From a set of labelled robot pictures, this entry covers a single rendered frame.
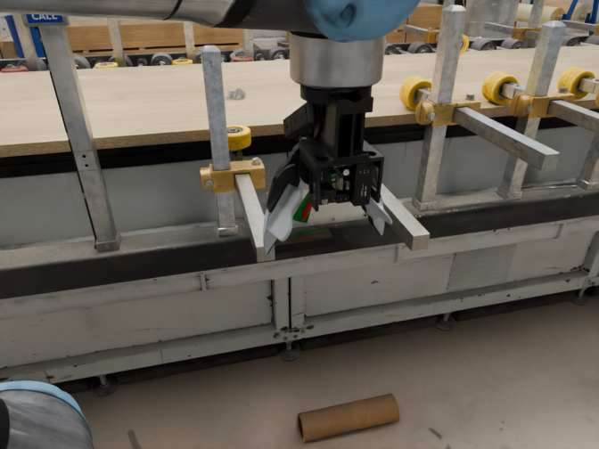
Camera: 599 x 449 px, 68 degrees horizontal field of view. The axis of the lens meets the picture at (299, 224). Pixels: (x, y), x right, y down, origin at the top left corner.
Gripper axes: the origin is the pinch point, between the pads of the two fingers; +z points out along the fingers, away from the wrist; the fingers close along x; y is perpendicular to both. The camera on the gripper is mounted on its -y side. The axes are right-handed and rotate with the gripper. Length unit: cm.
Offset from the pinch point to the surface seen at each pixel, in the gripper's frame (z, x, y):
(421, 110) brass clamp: -2, 38, -43
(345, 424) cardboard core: 88, 20, -32
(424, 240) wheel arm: 8.8, 20.8, -8.7
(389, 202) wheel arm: 7.7, 20.1, -20.5
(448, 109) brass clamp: -2, 43, -41
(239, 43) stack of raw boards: 68, 91, -624
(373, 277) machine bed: 64, 43, -67
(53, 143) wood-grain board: 4, -42, -61
